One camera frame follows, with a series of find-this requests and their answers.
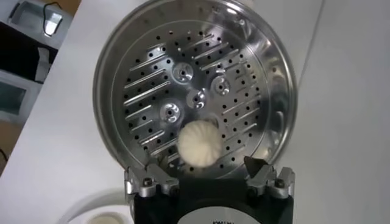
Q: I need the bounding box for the grey floor box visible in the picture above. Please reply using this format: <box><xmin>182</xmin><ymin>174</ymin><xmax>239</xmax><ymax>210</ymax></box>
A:
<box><xmin>7</xmin><ymin>0</ymin><xmax>73</xmax><ymax>49</ymax></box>

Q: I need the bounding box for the stainless steel steamer basket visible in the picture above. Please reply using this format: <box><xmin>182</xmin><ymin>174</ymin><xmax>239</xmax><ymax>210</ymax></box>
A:
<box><xmin>92</xmin><ymin>0</ymin><xmax>298</xmax><ymax>180</ymax></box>

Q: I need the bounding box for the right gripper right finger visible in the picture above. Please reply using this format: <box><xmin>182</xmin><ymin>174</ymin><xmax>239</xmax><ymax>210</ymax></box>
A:
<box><xmin>243</xmin><ymin>155</ymin><xmax>296</xmax><ymax>200</ymax></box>

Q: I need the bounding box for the black floor object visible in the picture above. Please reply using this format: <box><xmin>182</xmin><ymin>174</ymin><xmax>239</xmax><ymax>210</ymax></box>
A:
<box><xmin>0</xmin><ymin>21</ymin><xmax>59</xmax><ymax>83</ymax></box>

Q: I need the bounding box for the white round plate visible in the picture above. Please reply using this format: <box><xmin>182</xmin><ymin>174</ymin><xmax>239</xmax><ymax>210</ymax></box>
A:
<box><xmin>57</xmin><ymin>187</ymin><xmax>135</xmax><ymax>224</ymax></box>

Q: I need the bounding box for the white box green window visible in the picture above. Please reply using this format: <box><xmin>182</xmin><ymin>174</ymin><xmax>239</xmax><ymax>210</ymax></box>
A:
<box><xmin>0</xmin><ymin>69</ymin><xmax>43</xmax><ymax>124</ymax></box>

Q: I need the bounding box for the black floor cable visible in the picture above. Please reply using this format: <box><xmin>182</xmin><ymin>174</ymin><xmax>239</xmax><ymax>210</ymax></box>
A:
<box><xmin>41</xmin><ymin>1</ymin><xmax>64</xmax><ymax>37</ymax></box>

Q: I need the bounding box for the white steamed baozi bun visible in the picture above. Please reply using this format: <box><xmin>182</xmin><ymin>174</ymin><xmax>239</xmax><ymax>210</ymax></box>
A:
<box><xmin>87</xmin><ymin>212</ymin><xmax>129</xmax><ymax>224</ymax></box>
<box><xmin>176</xmin><ymin>119</ymin><xmax>224</xmax><ymax>169</ymax></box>

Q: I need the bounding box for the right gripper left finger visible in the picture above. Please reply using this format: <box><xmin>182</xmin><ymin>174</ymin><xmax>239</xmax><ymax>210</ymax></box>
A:
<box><xmin>124</xmin><ymin>163</ymin><xmax>180</xmax><ymax>198</ymax></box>

